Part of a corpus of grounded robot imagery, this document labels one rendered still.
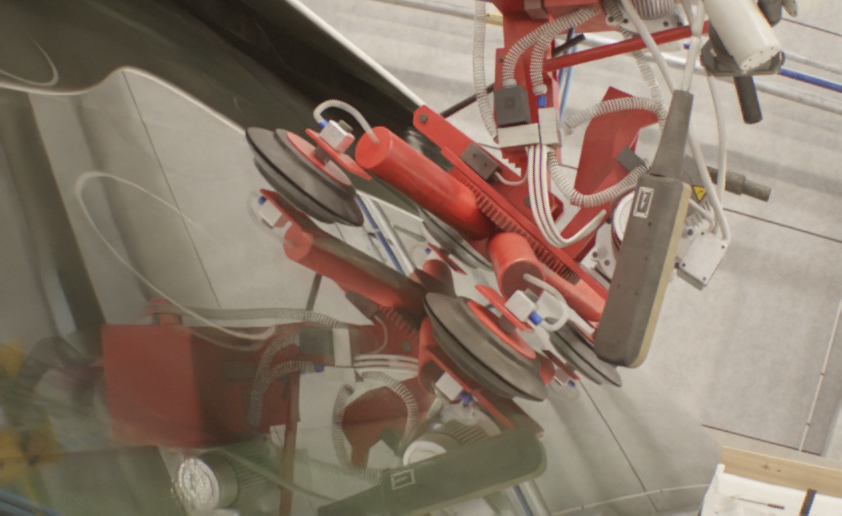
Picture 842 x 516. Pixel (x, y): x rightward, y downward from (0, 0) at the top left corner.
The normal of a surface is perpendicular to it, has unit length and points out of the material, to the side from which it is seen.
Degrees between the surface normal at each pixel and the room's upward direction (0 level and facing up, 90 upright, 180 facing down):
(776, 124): 90
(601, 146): 90
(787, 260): 90
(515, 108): 90
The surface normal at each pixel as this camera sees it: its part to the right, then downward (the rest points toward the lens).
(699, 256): -0.19, -0.23
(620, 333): -0.79, -0.24
